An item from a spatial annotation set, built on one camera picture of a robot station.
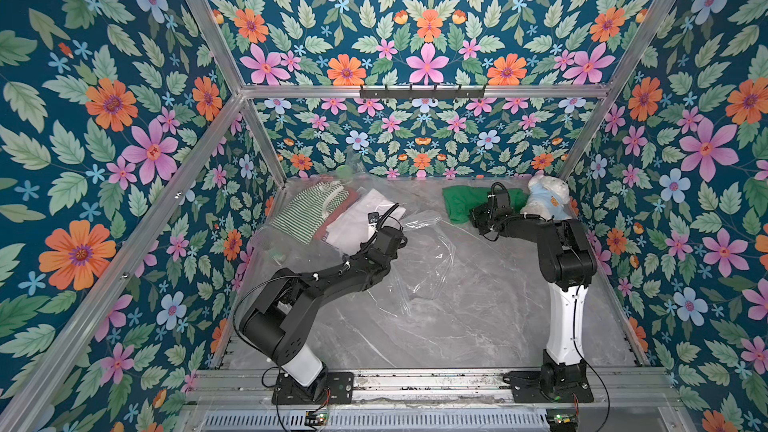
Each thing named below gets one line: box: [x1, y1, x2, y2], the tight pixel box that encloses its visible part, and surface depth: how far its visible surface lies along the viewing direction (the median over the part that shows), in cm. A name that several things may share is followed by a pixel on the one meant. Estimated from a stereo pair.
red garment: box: [313, 188, 361, 240], surface depth 103 cm
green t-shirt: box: [443, 186, 529, 223], surface depth 113 cm
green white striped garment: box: [270, 181, 349, 244], surface depth 107 cm
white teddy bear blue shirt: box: [520, 170, 572, 221], surface depth 106 cm
